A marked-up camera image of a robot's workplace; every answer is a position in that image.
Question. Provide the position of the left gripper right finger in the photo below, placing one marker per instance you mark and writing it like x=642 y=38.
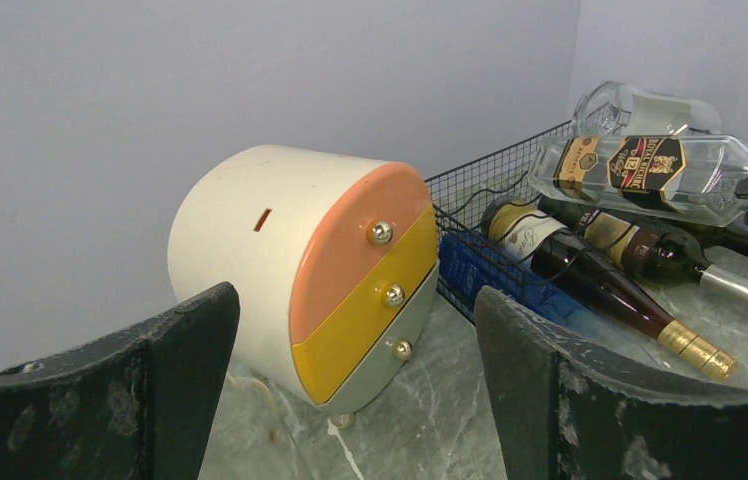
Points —
x=567 y=408

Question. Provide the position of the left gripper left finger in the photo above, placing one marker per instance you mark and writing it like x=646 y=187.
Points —
x=138 y=403

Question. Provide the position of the clear bottle gold black label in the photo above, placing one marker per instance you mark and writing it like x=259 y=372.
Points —
x=688 y=178

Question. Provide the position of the large clear glass bottle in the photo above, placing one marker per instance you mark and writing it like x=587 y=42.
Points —
x=615 y=108

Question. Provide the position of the dark bottle black cap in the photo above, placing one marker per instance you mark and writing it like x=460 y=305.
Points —
x=730 y=237

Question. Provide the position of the green wine bottle silver foil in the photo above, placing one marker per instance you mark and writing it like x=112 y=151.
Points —
x=648 y=252

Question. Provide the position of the dark wine bottle gold foil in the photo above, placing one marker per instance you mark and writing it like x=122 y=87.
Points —
x=565 y=259

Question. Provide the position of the blue plastic bottle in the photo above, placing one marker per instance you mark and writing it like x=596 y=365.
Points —
x=467 y=264

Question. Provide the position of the cream round drawer cabinet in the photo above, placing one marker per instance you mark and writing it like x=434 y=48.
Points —
x=335 y=260

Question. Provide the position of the black wire wine rack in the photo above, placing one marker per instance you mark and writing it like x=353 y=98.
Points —
x=462 y=194

